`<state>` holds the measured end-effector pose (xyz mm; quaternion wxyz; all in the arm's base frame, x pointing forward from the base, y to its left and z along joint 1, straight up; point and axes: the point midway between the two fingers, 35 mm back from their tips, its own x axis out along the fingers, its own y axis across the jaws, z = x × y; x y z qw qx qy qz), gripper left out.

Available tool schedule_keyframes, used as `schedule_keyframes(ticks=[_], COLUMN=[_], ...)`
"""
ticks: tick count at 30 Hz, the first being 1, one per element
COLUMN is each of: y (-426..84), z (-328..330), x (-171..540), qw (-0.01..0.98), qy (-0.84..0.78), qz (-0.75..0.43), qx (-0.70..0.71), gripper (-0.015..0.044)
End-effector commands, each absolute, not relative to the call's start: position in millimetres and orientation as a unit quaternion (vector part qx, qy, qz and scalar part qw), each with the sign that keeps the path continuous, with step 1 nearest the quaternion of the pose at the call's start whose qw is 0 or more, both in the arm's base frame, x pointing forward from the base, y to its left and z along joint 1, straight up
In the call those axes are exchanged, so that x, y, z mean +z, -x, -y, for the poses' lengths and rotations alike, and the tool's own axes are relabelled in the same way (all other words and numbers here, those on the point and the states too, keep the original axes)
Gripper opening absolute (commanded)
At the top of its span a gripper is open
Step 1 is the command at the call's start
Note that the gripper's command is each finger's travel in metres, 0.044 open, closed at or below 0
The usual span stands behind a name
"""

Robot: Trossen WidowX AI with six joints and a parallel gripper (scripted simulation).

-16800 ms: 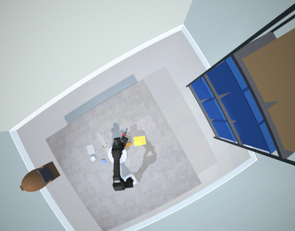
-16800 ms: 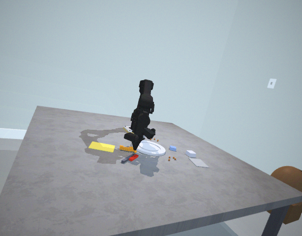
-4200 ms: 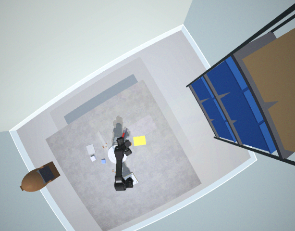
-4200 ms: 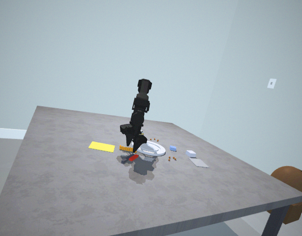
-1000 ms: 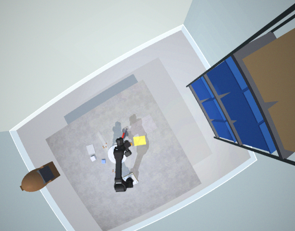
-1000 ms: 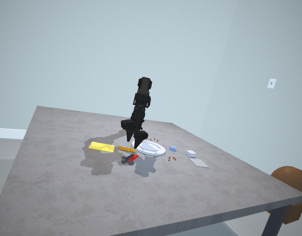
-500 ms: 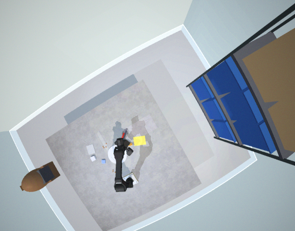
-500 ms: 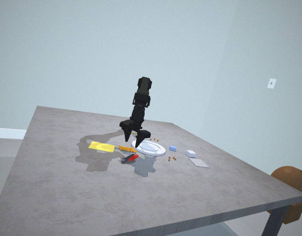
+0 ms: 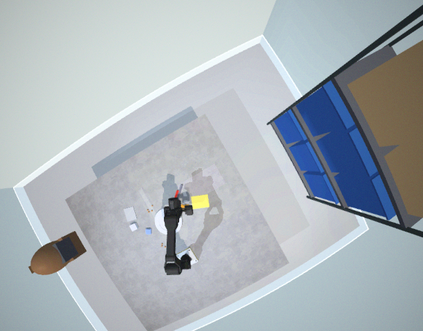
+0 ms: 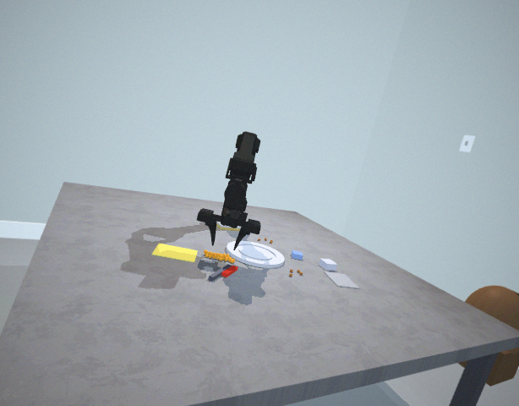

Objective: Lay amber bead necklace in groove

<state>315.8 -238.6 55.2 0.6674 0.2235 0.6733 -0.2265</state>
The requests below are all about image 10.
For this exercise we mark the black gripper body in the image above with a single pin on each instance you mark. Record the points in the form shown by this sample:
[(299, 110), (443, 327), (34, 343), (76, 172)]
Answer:
[(205, 215)]

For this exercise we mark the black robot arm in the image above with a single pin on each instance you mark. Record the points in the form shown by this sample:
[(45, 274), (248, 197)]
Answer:
[(241, 167)]

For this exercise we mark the light blue cube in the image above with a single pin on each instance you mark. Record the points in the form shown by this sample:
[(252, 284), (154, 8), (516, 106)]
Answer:
[(297, 255)]

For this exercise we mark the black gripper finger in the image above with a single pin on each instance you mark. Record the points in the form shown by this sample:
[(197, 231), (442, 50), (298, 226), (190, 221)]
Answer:
[(212, 231), (240, 237)]

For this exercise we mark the white block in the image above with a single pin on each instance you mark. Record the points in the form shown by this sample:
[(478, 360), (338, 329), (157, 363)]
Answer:
[(328, 264)]

